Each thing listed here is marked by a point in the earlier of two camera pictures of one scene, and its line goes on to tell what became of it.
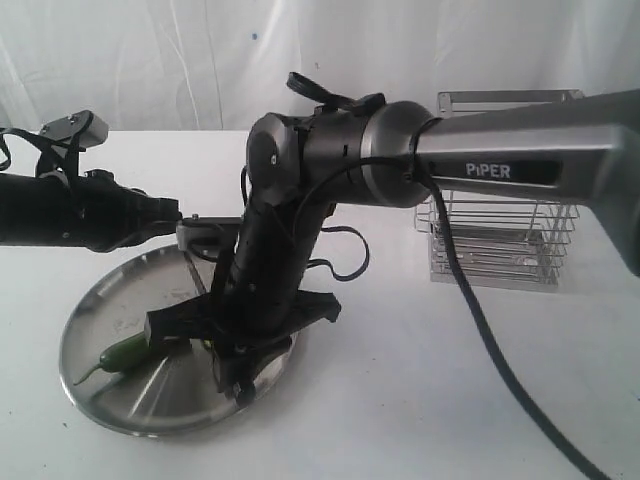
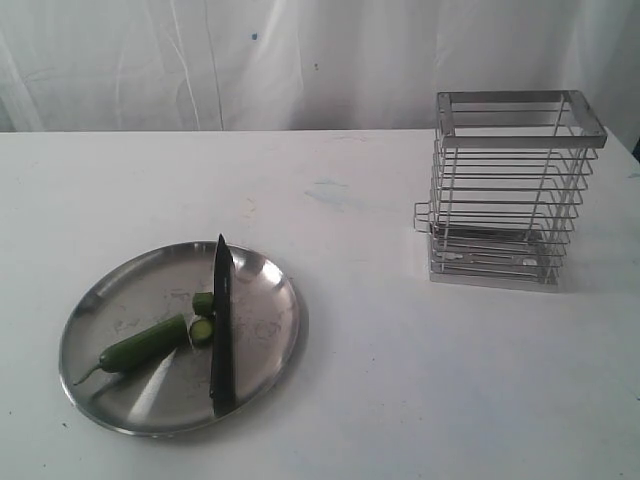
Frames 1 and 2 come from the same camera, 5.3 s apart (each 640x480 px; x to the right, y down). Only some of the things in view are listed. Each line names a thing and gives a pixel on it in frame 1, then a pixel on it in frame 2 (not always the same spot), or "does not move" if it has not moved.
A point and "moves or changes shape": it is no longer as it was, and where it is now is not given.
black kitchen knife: (197, 279) moves or changes shape
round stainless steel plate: (172, 389) does not move
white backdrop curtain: (223, 64) does not move
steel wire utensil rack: (495, 239) does not move
